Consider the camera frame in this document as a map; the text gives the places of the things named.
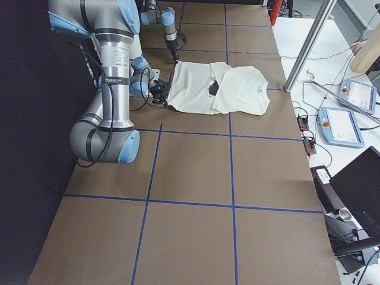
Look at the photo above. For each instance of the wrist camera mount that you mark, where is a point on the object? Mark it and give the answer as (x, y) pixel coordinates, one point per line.
(182, 36)

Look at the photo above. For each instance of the red cylinder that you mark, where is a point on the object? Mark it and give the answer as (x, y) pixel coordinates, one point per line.
(275, 11)

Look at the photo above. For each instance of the far blue teach pendant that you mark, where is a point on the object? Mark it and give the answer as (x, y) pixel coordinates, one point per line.
(359, 94)

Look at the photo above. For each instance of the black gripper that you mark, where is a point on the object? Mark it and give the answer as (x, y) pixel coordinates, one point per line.
(171, 46)
(156, 91)

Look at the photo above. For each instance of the black box white label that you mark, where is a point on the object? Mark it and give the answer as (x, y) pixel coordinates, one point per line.
(325, 192)

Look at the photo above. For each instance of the blue teach pendant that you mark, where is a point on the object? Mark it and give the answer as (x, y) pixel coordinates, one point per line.
(359, 94)
(339, 127)

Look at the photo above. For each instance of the aluminium frame post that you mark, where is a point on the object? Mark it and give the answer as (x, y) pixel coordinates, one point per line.
(316, 28)

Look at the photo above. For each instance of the orange black connector box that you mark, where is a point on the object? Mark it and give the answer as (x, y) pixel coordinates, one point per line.
(302, 123)

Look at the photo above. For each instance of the white reacher grabber tool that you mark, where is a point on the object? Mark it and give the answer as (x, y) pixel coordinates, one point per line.
(354, 107)

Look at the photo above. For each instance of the near blue teach pendant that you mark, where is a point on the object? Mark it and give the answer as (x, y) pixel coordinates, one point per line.
(339, 127)

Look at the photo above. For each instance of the cream long-sleeve printed shirt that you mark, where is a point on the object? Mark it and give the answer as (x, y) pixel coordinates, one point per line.
(217, 88)

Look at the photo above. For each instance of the black laptop monitor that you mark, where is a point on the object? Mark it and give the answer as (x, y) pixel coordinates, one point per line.
(357, 185)

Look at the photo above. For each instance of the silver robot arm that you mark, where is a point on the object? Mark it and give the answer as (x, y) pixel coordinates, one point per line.
(105, 133)
(163, 20)

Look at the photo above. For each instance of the steel cup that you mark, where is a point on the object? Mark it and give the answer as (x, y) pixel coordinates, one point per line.
(342, 214)

